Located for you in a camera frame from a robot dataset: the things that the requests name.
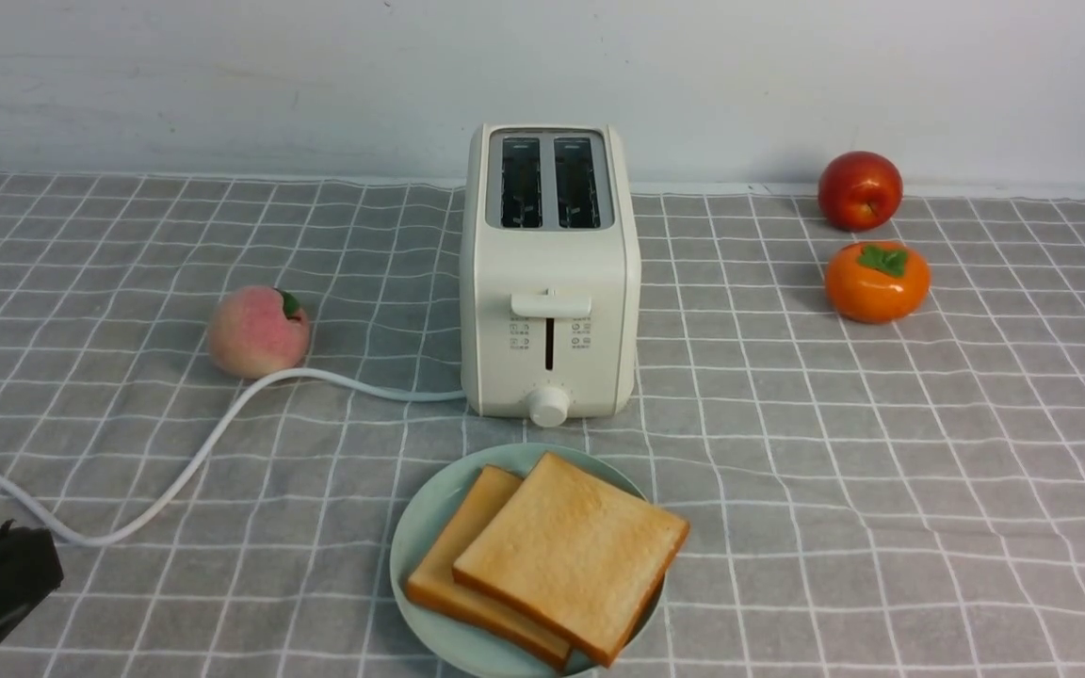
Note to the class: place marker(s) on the toast slice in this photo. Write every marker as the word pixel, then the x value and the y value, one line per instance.
pixel 455 577
pixel 582 556

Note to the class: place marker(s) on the white two-slot toaster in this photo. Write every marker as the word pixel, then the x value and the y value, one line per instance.
pixel 550 274

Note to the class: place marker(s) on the pink peach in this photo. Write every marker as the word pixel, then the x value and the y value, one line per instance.
pixel 256 331

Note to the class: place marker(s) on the light green round plate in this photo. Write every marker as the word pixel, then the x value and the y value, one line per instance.
pixel 459 644

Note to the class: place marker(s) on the orange persimmon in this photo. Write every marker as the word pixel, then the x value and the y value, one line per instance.
pixel 877 282

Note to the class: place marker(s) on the red apple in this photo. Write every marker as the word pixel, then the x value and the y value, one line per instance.
pixel 859 191

